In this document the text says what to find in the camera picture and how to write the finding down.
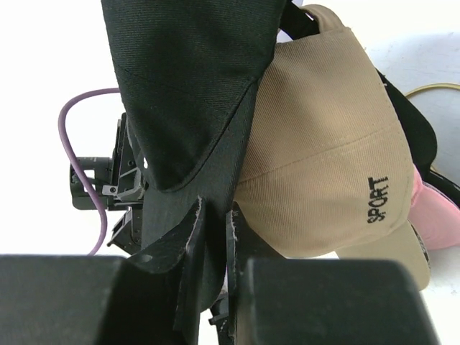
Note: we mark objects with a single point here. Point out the beige baseball cap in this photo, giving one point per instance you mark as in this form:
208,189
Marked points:
328,167

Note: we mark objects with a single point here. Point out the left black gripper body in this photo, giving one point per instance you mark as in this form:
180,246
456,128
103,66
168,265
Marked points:
120,186

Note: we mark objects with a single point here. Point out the black NY baseball cap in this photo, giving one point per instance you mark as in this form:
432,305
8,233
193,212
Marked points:
188,74

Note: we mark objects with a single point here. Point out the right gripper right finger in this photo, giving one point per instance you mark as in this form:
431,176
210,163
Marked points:
274,300

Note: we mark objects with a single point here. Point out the pink baseball cap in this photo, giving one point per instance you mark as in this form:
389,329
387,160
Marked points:
434,216

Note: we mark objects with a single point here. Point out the gold wire hat stand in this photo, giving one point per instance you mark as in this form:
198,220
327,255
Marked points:
439,103

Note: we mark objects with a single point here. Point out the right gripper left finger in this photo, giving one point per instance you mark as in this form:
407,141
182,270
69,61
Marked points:
153,297

